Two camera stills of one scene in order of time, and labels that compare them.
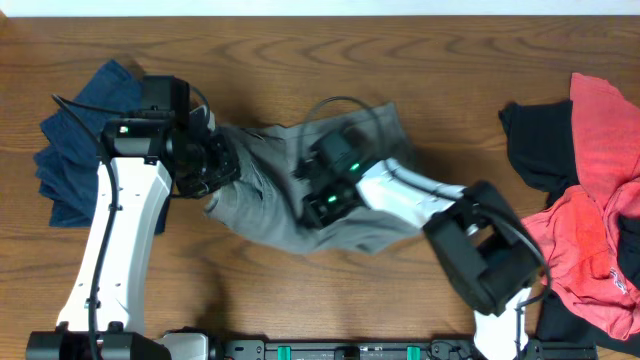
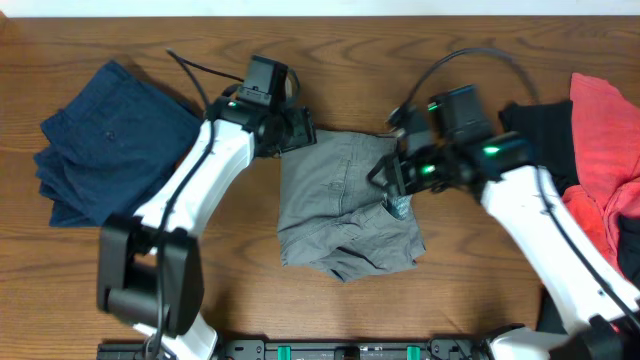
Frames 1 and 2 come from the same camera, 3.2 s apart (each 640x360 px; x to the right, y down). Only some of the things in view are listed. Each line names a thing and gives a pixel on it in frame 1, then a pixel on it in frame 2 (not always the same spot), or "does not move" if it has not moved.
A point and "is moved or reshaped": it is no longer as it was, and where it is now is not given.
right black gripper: [309, 204] -> [397, 175]
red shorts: [576, 235] does not move
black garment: [543, 149] does not move
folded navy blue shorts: [67, 155] does not move
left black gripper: [229, 168] -> [305, 131]
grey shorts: [265, 201] is moved or reshaped
